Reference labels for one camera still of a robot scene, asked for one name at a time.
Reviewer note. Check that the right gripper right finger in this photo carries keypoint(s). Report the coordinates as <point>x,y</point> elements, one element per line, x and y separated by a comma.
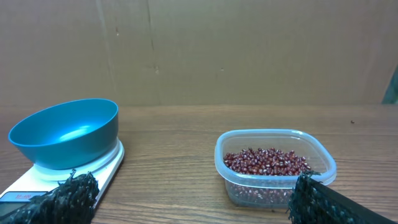
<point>313,202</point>

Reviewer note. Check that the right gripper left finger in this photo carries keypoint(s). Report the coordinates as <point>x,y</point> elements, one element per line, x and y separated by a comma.
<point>72,202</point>

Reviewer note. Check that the white digital kitchen scale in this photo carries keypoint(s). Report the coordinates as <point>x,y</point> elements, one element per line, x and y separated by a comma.
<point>39,180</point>

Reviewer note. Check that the blue plastic bowl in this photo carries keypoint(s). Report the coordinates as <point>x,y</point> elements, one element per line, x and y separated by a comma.
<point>68,135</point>

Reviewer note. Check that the red adzuki beans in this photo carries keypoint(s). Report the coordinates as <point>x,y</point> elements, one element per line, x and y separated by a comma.
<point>272,162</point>

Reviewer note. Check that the clear plastic container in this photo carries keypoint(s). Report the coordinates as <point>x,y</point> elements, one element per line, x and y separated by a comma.
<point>303,144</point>

